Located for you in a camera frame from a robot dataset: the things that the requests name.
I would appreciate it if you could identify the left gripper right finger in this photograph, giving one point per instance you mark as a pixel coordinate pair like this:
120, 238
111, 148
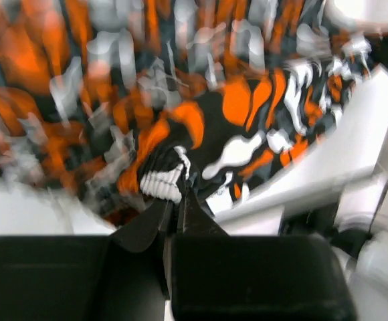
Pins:
215, 276

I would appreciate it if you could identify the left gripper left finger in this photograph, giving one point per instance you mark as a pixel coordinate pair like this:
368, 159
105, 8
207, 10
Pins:
88, 277

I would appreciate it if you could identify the orange camouflage shorts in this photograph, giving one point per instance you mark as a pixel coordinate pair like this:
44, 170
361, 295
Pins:
123, 102

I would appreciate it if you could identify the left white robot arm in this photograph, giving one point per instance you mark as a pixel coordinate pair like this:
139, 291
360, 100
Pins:
346, 158

